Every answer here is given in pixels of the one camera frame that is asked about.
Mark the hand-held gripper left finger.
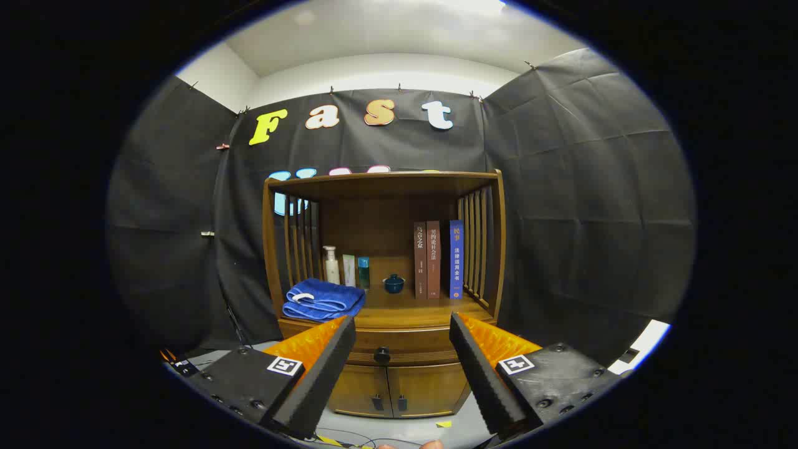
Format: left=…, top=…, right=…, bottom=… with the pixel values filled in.
left=186, top=315, right=357, bottom=439

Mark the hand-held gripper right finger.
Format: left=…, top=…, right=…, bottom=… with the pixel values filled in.
left=449, top=312, right=625, bottom=440

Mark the wooden countertop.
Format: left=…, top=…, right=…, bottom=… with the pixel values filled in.
left=281, top=284, right=493, bottom=328

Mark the wooden cabinet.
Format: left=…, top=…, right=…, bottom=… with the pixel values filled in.
left=262, top=170, right=507, bottom=420

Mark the folded blue towel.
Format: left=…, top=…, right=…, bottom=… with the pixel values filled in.
left=282, top=278, right=367, bottom=322

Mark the white pump bottle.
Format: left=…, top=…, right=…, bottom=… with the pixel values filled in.
left=322, top=246, right=341, bottom=286

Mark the blue book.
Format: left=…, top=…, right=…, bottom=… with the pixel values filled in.
left=449, top=220, right=465, bottom=300

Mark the reddish brown book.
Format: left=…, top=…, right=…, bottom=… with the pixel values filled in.
left=427, top=220, right=441, bottom=299

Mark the dark brown book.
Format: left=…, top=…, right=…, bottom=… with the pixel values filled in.
left=414, top=222, right=428, bottom=300

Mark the black device with orange parts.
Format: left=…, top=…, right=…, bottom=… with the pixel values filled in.
left=161, top=348, right=199, bottom=377

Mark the white panel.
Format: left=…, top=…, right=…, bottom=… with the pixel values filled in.
left=608, top=319, right=673, bottom=376

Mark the thin black floor cable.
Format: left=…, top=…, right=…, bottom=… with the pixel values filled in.
left=312, top=427, right=425, bottom=449

